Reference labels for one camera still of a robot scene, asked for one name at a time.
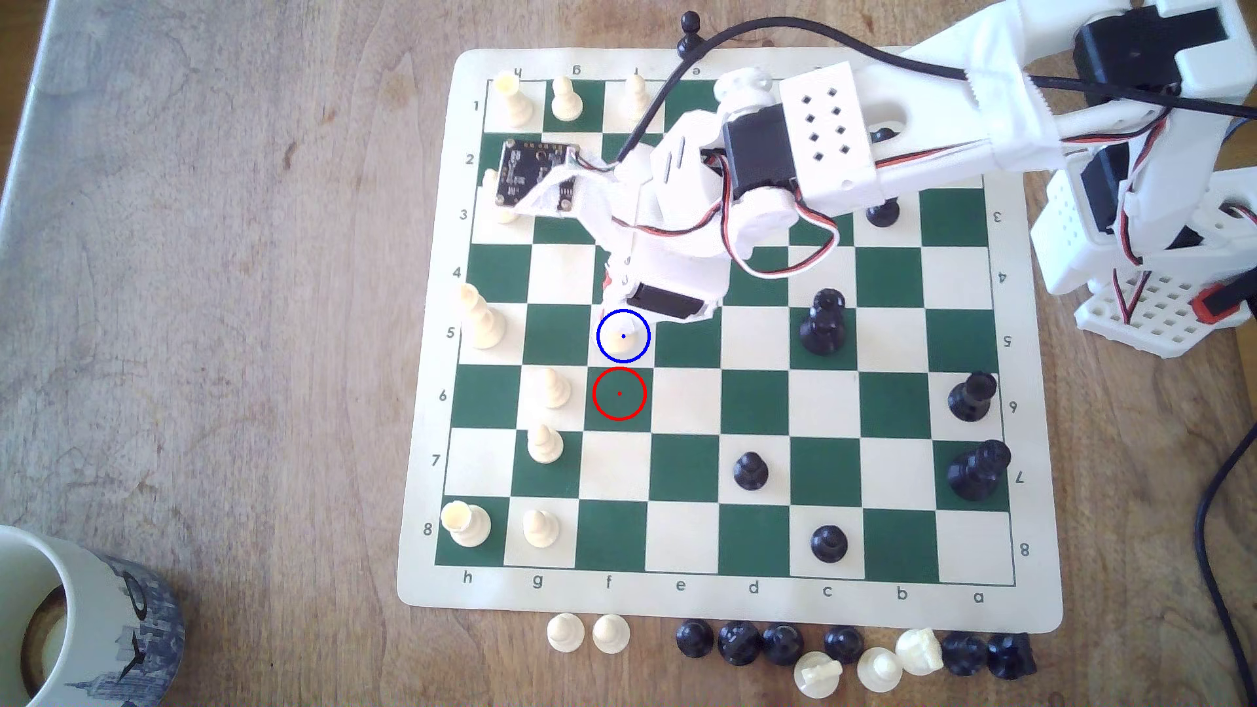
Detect white taped camera mount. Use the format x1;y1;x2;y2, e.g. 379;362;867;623
513;162;630;247

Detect cream chess knight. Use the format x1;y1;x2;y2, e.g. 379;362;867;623
894;627;946;677

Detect black power cable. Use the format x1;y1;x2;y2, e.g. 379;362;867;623
1195;422;1257;707

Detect black chess king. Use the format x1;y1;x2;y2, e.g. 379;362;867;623
947;439;1013;502

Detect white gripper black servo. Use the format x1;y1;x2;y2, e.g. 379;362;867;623
589;111;735;325

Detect cream chess bishop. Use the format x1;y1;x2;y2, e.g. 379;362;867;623
479;169;522;225

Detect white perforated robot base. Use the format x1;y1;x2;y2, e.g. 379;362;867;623
1075;270;1257;359

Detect black chess queen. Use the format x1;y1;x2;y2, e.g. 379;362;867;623
798;287;850;355

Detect red black white servo wires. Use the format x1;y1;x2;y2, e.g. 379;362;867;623
613;137;998;283

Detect cream chess rook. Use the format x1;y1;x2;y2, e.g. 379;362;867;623
491;71;532;130
441;499;492;548

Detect green and cream chess mat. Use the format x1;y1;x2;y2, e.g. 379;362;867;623
397;46;1065;634

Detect white skyline print mug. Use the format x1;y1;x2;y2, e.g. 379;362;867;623
0;525;186;707

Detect black chess piece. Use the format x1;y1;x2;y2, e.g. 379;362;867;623
941;631;989;677
717;621;765;667

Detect cream chess piece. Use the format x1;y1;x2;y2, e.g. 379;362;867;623
793;650;844;699

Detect black camera circuit board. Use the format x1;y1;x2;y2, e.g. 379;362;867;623
496;137;583;210

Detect black chess rook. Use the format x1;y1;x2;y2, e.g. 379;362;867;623
986;632;1038;681

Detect red connector plug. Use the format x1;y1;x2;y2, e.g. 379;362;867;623
1193;283;1250;323

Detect black camera cable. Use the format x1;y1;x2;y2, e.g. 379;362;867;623
611;20;1257;163

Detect cream chess king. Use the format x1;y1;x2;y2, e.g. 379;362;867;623
458;283;507;351

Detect black chess bishop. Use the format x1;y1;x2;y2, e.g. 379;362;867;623
947;371;999;424

